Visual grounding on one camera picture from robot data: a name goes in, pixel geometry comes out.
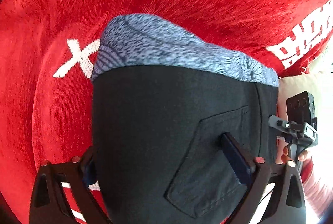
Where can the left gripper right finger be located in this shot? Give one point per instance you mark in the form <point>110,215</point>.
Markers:
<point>287,201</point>

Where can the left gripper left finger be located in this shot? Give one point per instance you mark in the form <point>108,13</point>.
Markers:
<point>61,192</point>

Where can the black pants patterned waistband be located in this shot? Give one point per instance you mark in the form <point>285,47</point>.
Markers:
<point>162,97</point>

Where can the person's right hand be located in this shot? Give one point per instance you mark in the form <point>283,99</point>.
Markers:
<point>304,157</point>

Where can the red blanket white characters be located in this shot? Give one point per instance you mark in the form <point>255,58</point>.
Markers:
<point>48,48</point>

